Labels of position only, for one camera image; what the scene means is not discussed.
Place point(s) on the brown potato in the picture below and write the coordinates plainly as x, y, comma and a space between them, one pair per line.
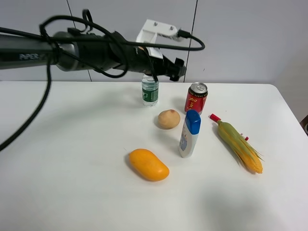
168, 119

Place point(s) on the dark object at right edge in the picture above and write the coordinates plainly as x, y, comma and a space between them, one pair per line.
304, 125

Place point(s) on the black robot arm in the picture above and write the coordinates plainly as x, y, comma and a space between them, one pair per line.
83, 54

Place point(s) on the yellow mango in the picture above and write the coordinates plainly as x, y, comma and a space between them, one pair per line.
148, 165

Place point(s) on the toy corn cob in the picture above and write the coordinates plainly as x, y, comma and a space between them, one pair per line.
248, 156

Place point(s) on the red white marker pen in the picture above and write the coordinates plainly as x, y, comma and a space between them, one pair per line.
216, 119

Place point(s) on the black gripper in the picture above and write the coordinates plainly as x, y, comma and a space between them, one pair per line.
139, 61

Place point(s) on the clear water bottle green label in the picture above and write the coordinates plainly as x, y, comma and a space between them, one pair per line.
150, 89

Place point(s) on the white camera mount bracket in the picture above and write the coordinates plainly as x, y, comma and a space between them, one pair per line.
153, 29

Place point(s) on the white bottle blue cap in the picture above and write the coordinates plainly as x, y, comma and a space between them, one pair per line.
189, 134

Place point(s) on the red soda can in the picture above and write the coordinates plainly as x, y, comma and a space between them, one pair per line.
196, 97

